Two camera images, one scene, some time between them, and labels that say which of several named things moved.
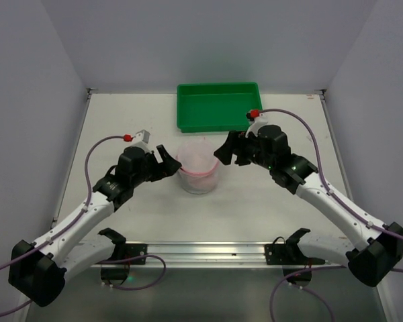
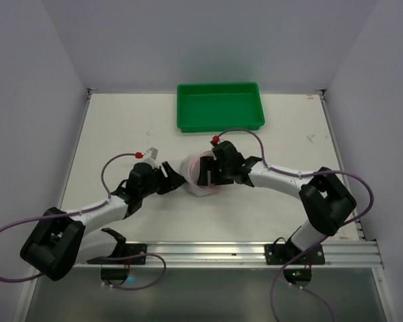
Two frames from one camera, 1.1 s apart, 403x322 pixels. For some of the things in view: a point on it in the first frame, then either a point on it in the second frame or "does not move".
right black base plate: [287, 253] does not move
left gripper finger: [163, 153] to [166, 170]
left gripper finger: [168, 168] to [175, 181]
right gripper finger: [225, 152] to [207, 164]
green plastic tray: [216, 106] does not move
